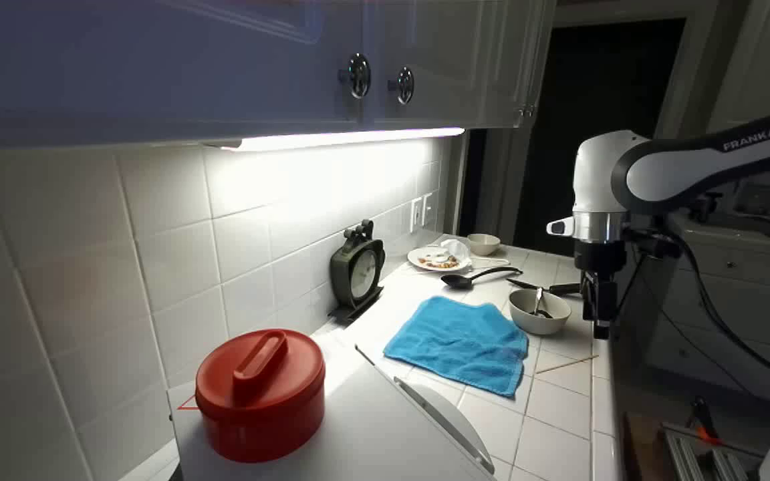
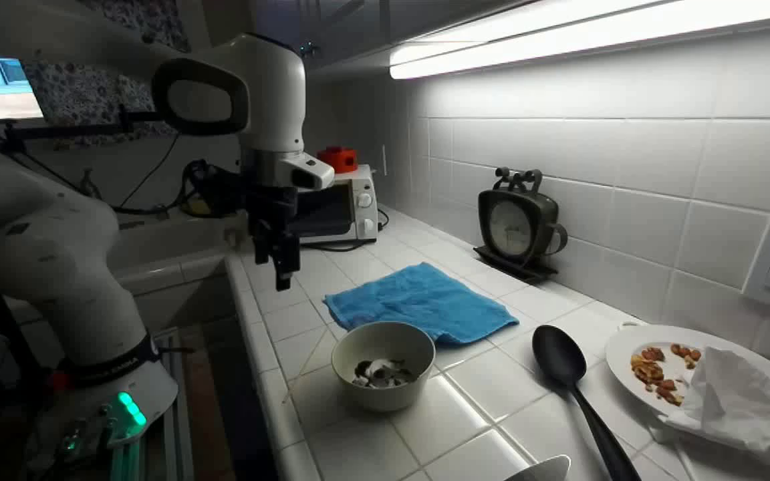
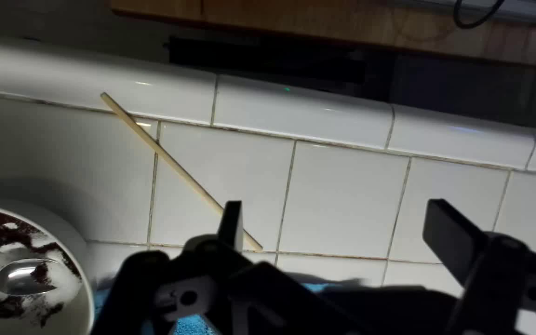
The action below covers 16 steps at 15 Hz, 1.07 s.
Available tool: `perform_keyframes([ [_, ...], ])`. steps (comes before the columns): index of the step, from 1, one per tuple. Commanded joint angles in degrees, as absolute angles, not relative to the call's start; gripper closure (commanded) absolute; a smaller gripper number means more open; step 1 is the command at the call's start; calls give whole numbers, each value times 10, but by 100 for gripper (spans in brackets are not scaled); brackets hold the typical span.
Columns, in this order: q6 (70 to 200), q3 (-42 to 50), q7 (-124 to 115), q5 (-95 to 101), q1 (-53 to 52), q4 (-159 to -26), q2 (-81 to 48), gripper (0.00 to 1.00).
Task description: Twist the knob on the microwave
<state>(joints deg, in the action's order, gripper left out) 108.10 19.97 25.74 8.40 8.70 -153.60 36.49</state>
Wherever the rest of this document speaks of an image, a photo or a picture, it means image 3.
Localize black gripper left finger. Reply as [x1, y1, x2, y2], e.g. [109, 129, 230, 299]
[217, 200, 243, 250]

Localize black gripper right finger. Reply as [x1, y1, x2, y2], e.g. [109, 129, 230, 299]
[422, 198, 487, 284]

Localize wooden chopstick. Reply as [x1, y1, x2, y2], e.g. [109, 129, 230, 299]
[98, 90, 264, 250]

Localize blue cloth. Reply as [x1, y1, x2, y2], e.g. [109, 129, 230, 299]
[89, 278, 342, 335]

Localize wooden cabinet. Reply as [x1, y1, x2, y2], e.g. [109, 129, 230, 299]
[106, 0, 536, 66]

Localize metal spoon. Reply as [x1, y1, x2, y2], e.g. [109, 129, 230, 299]
[0, 258, 52, 295]

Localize white bowl with food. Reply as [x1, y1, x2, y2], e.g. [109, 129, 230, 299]
[0, 198, 94, 335]

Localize black cable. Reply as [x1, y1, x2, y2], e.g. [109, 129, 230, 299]
[452, 0, 506, 29]

